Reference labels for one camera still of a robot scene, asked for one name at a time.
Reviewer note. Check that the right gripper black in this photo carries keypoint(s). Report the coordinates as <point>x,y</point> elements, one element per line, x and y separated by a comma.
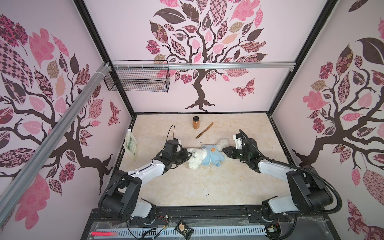
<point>231,152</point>

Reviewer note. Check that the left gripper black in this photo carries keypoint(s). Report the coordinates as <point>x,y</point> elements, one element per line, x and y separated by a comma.
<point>185,153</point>

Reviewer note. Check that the light blue bear hoodie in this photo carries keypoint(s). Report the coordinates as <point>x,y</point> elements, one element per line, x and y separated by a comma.
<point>214,155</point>

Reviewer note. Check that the white teddy bear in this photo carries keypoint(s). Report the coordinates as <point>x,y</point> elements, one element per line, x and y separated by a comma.
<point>198,154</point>

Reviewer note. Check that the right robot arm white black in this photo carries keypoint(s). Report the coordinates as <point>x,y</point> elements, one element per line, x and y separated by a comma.
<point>309,193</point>

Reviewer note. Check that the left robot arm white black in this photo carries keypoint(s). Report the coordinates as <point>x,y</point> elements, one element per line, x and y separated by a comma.
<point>120,199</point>

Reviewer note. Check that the wooden knife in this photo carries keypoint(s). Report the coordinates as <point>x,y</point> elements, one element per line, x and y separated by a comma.
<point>205,130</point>

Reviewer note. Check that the amber spice jar black lid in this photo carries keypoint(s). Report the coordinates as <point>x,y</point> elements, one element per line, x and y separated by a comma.
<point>196,122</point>

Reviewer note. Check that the white green refill pouch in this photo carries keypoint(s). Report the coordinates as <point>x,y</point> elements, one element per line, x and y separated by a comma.
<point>130,144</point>

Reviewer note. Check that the small black brown packet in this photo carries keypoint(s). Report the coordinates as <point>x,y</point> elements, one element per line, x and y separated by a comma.
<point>184,230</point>

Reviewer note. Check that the red marker pen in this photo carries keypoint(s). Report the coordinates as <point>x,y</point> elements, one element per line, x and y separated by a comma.
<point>104,234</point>

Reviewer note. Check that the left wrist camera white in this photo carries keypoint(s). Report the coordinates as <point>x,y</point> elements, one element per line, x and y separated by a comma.
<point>179,145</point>

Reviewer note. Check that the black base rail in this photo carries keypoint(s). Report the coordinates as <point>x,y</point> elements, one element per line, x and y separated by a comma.
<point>160,215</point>

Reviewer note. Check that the white slotted cable duct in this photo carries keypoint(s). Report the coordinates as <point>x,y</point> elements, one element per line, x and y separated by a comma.
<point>171,233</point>

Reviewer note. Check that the rear aluminium rail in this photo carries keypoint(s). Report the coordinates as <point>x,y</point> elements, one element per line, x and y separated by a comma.
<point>203,66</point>

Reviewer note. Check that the aluminium rail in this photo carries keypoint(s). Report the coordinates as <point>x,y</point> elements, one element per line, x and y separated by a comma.
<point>203,66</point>
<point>22,181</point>

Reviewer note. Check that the black wire basket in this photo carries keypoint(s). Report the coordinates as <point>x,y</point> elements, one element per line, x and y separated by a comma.
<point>139,76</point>

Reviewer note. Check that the left aluminium rail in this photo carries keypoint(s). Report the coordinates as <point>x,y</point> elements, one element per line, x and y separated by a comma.
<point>22,181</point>

